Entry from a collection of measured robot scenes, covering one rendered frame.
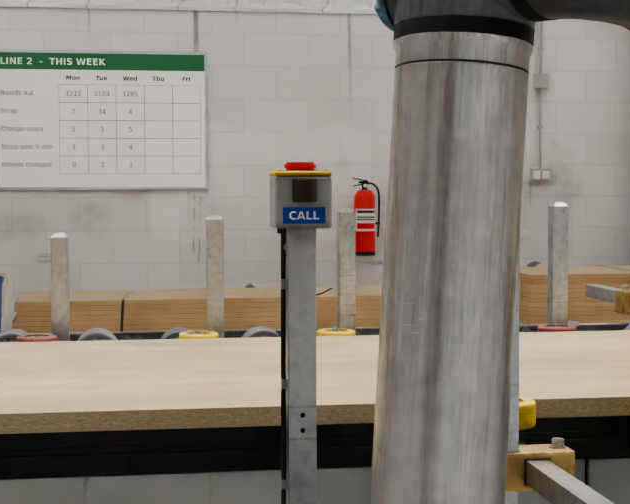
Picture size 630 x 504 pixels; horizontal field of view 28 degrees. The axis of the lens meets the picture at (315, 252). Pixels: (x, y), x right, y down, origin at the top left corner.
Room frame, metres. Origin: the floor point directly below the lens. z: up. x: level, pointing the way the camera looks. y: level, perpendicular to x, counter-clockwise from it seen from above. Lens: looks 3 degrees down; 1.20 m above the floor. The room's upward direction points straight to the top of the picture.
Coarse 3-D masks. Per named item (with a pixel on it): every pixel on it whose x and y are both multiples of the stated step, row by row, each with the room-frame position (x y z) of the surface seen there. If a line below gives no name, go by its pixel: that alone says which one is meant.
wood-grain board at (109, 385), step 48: (336, 336) 2.51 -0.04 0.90; (528, 336) 2.50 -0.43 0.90; (576, 336) 2.50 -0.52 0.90; (624, 336) 2.49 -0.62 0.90; (0, 384) 1.90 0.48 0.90; (48, 384) 1.90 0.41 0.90; (96, 384) 1.90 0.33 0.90; (144, 384) 1.90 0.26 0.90; (192, 384) 1.90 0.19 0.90; (240, 384) 1.90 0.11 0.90; (336, 384) 1.90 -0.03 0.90; (528, 384) 1.89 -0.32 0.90; (576, 384) 1.89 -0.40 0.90; (624, 384) 1.89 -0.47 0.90; (0, 432) 1.66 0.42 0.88; (48, 432) 1.67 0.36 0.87
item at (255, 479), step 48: (96, 432) 1.72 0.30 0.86; (144, 432) 1.73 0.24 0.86; (192, 432) 1.74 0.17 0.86; (240, 432) 1.75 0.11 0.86; (336, 432) 1.77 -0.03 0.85; (528, 432) 1.81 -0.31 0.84; (576, 432) 1.83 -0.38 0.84; (624, 432) 1.84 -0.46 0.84; (0, 480) 1.71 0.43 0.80; (48, 480) 1.71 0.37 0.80; (96, 480) 1.72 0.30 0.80; (144, 480) 1.73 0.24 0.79; (192, 480) 1.74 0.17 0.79; (240, 480) 1.75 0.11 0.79; (336, 480) 1.77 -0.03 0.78; (624, 480) 1.83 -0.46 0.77
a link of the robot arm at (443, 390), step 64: (384, 0) 1.05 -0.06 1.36; (448, 0) 0.99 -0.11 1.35; (512, 0) 0.98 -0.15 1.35; (448, 64) 0.99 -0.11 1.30; (512, 64) 1.00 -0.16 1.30; (448, 128) 0.99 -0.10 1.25; (512, 128) 1.00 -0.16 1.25; (448, 192) 0.98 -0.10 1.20; (512, 192) 1.00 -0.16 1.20; (384, 256) 1.03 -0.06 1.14; (448, 256) 0.98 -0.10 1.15; (512, 256) 1.00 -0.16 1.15; (384, 320) 1.01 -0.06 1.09; (448, 320) 0.98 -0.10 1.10; (512, 320) 1.01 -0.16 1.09; (384, 384) 1.00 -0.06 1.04; (448, 384) 0.97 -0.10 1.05; (384, 448) 0.99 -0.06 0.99; (448, 448) 0.97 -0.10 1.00
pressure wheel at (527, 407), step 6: (522, 402) 1.70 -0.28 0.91; (528, 402) 1.70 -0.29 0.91; (534, 402) 1.70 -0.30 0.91; (522, 408) 1.68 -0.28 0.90; (528, 408) 1.68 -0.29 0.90; (534, 408) 1.70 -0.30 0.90; (522, 414) 1.68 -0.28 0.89; (528, 414) 1.68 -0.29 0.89; (534, 414) 1.70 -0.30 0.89; (522, 420) 1.68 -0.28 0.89; (528, 420) 1.68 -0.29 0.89; (534, 420) 1.70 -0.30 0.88; (522, 426) 1.68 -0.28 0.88; (528, 426) 1.68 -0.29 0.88
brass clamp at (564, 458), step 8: (520, 448) 1.60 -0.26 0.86; (528, 448) 1.60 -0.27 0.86; (536, 448) 1.60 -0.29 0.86; (544, 448) 1.60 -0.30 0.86; (568, 448) 1.60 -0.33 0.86; (512, 456) 1.57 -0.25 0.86; (520, 456) 1.58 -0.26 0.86; (528, 456) 1.58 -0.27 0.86; (536, 456) 1.58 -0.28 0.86; (544, 456) 1.58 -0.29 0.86; (552, 456) 1.58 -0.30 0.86; (560, 456) 1.58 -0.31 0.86; (568, 456) 1.58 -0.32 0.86; (512, 464) 1.57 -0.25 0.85; (520, 464) 1.58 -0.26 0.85; (560, 464) 1.58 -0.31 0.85; (568, 464) 1.58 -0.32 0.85; (512, 472) 1.57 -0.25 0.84; (520, 472) 1.58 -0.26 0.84; (568, 472) 1.58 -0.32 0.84; (512, 480) 1.57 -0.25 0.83; (520, 480) 1.58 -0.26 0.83; (512, 488) 1.57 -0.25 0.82; (520, 488) 1.58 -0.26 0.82; (528, 488) 1.58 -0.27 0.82
